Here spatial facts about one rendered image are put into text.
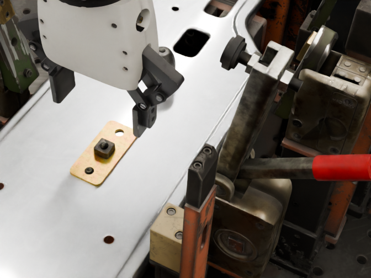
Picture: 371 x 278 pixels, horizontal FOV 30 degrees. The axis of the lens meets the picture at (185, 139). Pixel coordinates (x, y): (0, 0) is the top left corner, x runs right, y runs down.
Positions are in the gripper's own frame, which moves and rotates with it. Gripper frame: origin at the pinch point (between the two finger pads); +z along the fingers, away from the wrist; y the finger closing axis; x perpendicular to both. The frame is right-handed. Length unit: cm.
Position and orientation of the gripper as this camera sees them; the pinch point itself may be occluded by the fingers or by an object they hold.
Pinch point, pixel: (102, 103)
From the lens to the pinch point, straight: 68.3
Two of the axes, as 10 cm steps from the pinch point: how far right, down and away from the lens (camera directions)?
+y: -8.9, -3.7, 2.8
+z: -0.3, 6.5, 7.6
